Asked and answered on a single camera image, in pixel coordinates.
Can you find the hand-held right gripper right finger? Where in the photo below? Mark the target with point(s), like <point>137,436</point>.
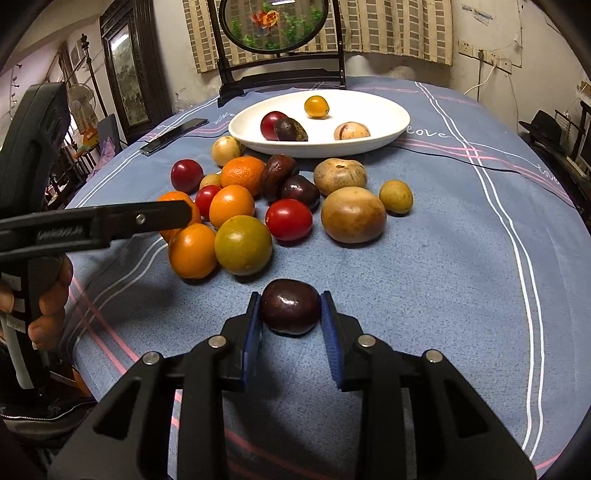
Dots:
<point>330,337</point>

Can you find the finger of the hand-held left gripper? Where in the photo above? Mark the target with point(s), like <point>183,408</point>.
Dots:
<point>115,226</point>

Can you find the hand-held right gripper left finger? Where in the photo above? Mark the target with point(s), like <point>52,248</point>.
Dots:
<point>251,337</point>

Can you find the dark purple fruit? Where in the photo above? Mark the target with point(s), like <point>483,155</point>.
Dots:
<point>291,307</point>
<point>300,191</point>

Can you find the smooth orange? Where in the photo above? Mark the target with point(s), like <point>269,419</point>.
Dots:
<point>191,251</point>
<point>232,206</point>
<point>178,197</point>

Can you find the dark red plum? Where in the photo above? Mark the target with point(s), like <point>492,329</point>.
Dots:
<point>187,175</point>

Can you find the green-orange citrus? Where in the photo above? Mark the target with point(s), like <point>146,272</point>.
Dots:
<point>243,245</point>

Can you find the small red tomato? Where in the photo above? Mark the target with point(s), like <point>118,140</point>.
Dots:
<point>206,198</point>

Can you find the small tan longan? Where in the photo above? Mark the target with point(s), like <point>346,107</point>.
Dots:
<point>395,197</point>
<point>210,181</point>

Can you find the large tan sapodilla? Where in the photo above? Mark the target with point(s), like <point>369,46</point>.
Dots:
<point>353,214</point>

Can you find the purple-red passion fruit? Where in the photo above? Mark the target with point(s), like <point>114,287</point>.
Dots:
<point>269,124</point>

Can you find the dark wrinkled passion fruit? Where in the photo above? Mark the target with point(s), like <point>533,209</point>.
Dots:
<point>292,131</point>

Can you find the pale fruit with purple mark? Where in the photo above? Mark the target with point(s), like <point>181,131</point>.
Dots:
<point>353,131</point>

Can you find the white oval plate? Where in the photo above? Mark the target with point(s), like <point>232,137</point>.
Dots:
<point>369,110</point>

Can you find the small yellow-orange fruit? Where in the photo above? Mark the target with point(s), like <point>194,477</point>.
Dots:
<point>316,107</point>

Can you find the person's left hand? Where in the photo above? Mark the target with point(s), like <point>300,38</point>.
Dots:
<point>53,286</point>

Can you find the standing fan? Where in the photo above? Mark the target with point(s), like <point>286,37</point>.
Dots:
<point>82,99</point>

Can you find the black smartphone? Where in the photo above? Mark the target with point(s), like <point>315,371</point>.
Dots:
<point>173,137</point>

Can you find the dark framed painting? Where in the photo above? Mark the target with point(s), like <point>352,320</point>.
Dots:
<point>124,78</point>

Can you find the blue striped tablecloth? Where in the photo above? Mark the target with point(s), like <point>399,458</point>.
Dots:
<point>438,277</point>

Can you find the pale yellow round fruit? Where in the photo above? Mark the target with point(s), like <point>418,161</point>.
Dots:
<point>225,151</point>

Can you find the large dimpled orange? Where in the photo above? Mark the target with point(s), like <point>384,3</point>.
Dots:
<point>243,173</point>

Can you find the tan sapodilla with stem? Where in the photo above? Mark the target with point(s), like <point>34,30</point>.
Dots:
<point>340,177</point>

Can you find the dark brown mangosteen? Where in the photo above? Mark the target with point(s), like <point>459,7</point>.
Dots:
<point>277,173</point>

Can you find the person's dark jacket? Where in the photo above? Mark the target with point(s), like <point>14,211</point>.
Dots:
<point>27,415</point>

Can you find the round panel on black stand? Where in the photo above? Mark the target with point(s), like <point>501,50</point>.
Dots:
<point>258,32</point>

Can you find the black hat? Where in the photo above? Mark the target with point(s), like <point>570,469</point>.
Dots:
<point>545,127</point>

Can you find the checked curtain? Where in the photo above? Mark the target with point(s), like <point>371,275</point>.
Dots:
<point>392,27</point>

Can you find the white wall socket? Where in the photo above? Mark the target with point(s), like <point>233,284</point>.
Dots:
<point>501,62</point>
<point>468,48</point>

